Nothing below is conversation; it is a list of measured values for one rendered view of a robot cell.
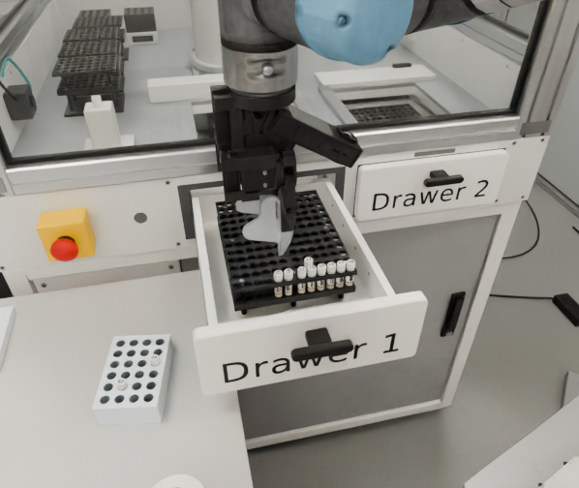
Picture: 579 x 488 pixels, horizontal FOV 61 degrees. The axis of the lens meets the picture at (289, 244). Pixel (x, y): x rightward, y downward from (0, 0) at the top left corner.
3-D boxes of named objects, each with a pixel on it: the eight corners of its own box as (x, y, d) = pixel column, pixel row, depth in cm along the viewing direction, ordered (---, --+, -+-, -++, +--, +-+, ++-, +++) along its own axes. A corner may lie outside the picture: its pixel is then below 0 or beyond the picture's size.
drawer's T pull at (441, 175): (463, 183, 88) (465, 176, 87) (424, 188, 87) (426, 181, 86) (454, 173, 91) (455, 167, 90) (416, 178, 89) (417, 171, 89)
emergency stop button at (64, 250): (80, 261, 78) (74, 242, 75) (53, 265, 77) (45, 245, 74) (82, 250, 80) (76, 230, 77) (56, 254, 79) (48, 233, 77)
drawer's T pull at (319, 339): (353, 352, 58) (354, 345, 57) (291, 363, 57) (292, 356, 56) (344, 329, 61) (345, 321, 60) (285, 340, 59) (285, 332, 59)
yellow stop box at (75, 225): (95, 259, 81) (83, 224, 76) (47, 265, 79) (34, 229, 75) (97, 240, 84) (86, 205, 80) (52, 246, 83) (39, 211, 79)
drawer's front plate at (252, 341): (415, 356, 68) (429, 298, 61) (202, 396, 63) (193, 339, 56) (410, 347, 69) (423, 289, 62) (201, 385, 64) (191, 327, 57)
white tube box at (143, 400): (161, 423, 66) (157, 407, 64) (98, 425, 66) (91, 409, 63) (173, 350, 76) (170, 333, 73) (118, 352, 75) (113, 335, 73)
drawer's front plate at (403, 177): (495, 202, 98) (510, 152, 91) (356, 221, 93) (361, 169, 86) (490, 198, 99) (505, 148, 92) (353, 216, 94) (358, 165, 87)
